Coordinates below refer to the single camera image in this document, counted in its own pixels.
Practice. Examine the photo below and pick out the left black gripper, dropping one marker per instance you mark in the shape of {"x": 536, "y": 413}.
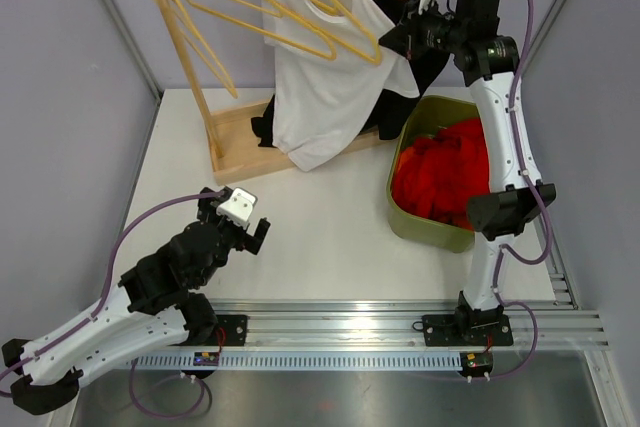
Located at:
{"x": 251, "y": 243}

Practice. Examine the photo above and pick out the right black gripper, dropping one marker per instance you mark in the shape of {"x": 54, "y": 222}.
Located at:
{"x": 406, "y": 41}

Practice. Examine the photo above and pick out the white t shirt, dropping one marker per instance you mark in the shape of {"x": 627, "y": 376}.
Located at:
{"x": 320, "y": 105}

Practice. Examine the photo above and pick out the red t shirt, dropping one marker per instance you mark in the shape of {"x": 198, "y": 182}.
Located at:
{"x": 438, "y": 184}
{"x": 465, "y": 137}

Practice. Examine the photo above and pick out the yellow hanger of front red shirt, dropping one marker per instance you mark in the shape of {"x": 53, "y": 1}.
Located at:
{"x": 274, "y": 9}

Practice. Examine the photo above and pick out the yellow hanger of orange shirt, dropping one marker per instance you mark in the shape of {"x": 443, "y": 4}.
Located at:
{"x": 187, "y": 39}

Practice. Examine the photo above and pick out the orange t shirt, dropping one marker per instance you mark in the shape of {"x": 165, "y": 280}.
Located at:
{"x": 406, "y": 157}

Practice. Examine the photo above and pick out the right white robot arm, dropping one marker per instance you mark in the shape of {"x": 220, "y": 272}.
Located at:
{"x": 517, "y": 194}

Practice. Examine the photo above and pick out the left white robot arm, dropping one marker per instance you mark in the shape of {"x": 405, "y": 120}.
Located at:
{"x": 155, "y": 304}

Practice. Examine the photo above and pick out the black t shirt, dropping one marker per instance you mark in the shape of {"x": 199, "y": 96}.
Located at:
{"x": 391, "y": 109}

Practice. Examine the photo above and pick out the green plastic basket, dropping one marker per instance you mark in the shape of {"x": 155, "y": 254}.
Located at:
{"x": 432, "y": 114}

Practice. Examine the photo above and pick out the wooden clothes rack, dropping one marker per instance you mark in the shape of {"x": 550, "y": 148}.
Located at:
{"x": 234, "y": 149}

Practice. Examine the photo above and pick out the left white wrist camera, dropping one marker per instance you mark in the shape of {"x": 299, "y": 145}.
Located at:
{"x": 236, "y": 205}

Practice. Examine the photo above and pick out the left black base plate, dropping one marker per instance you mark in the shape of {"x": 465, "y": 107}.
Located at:
{"x": 231, "y": 330}

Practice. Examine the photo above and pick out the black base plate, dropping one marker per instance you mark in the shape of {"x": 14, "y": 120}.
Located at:
{"x": 231, "y": 330}
{"x": 440, "y": 330}

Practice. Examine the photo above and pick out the aluminium mounting rail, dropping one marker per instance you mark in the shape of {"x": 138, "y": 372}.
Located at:
{"x": 389, "y": 325}

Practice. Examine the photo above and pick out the grey slotted cable duct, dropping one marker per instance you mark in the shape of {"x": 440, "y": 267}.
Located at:
{"x": 302, "y": 361}

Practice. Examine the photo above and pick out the right aluminium frame post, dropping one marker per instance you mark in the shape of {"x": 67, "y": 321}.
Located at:
{"x": 550, "y": 17}

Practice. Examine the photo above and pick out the aluminium frame post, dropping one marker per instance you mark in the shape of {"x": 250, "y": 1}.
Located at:
{"x": 550, "y": 17}
{"x": 134, "y": 52}

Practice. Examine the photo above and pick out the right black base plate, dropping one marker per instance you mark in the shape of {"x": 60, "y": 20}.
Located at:
{"x": 440, "y": 330}

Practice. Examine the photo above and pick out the left aluminium frame post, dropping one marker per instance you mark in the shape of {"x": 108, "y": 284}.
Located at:
{"x": 134, "y": 52}

